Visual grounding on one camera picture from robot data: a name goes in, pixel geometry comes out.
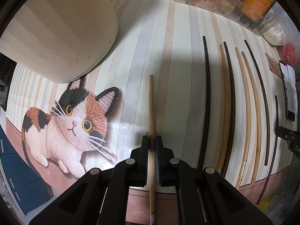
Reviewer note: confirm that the white plastic bag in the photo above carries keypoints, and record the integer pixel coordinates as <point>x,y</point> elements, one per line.
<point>275,34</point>

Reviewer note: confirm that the white crumpled paper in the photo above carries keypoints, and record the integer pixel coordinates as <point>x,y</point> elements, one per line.
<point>289,77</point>

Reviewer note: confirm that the large orange packet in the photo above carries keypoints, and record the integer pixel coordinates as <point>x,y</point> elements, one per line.
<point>257,2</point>

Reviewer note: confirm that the cat print table mat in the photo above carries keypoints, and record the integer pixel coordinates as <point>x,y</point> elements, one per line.
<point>140,51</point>

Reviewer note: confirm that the thin dark wooden chopstick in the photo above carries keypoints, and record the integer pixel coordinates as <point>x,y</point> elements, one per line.
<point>274,159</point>

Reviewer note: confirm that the blue cabinet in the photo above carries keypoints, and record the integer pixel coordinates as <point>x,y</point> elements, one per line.
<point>21,168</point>

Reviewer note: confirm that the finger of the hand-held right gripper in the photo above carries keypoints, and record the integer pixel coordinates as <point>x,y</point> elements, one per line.
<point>287,134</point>

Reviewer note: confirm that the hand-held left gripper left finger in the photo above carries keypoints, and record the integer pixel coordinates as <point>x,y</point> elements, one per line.
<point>146,150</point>

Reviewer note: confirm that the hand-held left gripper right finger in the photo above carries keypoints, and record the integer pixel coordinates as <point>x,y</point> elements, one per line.
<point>158,154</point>

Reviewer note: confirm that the cream chopstick holder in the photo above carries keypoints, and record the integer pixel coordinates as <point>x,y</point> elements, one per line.
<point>58,28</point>

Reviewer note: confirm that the clear plastic container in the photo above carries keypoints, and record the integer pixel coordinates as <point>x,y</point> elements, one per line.
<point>222,3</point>

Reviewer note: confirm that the light wooden chopstick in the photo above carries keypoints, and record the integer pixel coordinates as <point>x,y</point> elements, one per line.
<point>249,121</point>
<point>259,126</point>
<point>151,103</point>
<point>226,103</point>

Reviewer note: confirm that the brown card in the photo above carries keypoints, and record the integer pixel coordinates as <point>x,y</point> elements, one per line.
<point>275,65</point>

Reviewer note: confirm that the red round item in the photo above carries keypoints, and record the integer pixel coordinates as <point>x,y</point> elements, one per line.
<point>288,54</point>

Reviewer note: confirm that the black appliance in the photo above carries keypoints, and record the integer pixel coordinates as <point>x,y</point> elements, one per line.
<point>5,82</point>

